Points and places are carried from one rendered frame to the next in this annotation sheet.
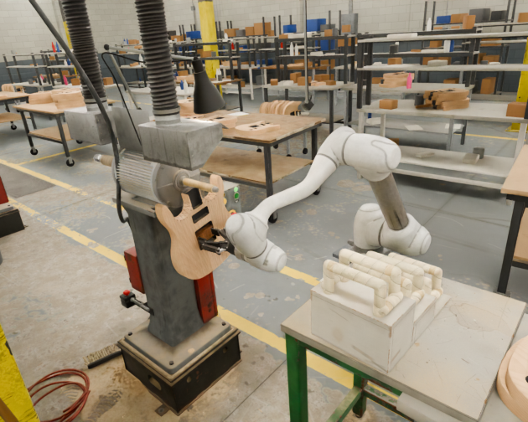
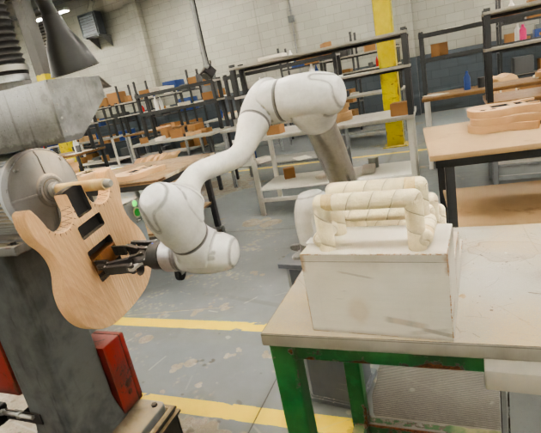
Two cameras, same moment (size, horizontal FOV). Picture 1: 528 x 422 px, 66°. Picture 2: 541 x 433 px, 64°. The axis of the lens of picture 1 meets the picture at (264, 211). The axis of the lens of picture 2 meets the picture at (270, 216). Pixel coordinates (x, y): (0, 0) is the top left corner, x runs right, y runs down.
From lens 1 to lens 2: 0.54 m
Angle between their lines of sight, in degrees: 18
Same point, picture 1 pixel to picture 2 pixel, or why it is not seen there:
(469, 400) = not seen: outside the picture
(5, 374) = not seen: outside the picture
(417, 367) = (484, 319)
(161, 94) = not seen: outside the picture
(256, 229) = (189, 201)
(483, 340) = (534, 267)
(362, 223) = (306, 214)
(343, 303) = (358, 253)
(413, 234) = not seen: hidden behind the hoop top
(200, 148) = (73, 108)
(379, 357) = (435, 316)
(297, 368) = (300, 400)
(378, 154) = (321, 88)
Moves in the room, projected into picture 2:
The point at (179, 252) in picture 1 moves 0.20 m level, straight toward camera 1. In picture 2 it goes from (68, 286) to (84, 311)
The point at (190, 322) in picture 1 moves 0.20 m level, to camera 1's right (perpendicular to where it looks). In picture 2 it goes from (104, 417) to (157, 396)
